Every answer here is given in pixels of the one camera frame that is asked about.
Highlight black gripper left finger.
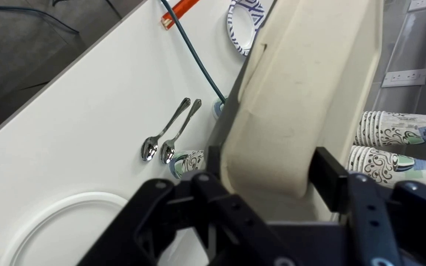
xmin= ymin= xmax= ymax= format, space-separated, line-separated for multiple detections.
xmin=206 ymin=146 xmax=220 ymax=177

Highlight silver spoon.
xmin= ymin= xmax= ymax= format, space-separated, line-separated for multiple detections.
xmin=161 ymin=99 xmax=203 ymax=164
xmin=140 ymin=97 xmax=191 ymax=162

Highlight white paper plate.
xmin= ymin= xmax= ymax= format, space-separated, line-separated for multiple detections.
xmin=0 ymin=192 xmax=127 ymax=266

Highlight silver spoon lower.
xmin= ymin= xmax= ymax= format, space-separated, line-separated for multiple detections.
xmin=161 ymin=99 xmax=203 ymax=164

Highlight orange strip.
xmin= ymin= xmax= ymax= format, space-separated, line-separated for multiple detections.
xmin=161 ymin=0 xmax=200 ymax=29

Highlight blue patterned paper bowl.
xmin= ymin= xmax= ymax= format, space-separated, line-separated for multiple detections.
xmin=225 ymin=0 xmax=275 ymax=56

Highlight paper cup stack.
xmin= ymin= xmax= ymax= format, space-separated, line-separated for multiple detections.
xmin=353 ymin=110 xmax=426 ymax=146
xmin=346 ymin=144 xmax=426 ymax=187

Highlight wall power outlet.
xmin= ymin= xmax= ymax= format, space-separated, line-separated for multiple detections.
xmin=382 ymin=67 xmax=426 ymax=87

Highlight paper cup stack right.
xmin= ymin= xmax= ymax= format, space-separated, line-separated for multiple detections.
xmin=346 ymin=144 xmax=426 ymax=187

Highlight teal cable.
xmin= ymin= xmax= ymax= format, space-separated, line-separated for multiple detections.
xmin=158 ymin=0 xmax=228 ymax=104

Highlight paper cup stack left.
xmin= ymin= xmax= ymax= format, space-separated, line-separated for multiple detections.
xmin=353 ymin=110 xmax=426 ymax=146

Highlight silver spoon upper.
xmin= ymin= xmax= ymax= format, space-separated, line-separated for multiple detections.
xmin=140 ymin=97 xmax=191 ymax=162

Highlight cream carton box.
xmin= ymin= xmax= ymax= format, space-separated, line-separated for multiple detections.
xmin=220 ymin=0 xmax=385 ymax=221

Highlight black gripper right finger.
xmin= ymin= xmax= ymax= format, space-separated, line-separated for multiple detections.
xmin=309 ymin=146 xmax=349 ymax=212

